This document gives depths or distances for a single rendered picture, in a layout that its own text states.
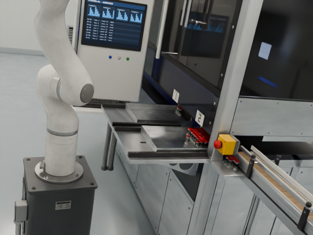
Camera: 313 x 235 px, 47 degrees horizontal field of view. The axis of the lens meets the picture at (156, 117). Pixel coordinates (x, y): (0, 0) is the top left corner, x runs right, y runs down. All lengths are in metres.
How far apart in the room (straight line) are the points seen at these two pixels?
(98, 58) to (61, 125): 1.16
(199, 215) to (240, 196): 0.24
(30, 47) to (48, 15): 5.90
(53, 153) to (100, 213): 1.39
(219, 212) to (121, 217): 0.97
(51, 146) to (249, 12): 0.96
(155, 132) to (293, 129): 0.71
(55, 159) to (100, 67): 1.17
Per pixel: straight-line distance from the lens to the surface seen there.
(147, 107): 2.26
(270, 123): 1.85
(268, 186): 1.59
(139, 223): 2.72
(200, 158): 1.76
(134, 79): 2.54
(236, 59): 1.62
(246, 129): 1.78
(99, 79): 2.51
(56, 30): 1.22
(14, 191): 2.96
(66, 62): 1.27
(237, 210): 2.03
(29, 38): 7.04
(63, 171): 1.46
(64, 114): 1.39
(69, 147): 1.42
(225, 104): 1.66
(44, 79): 1.37
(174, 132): 1.98
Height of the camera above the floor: 1.64
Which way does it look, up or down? 20 degrees down
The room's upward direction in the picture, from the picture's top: 10 degrees clockwise
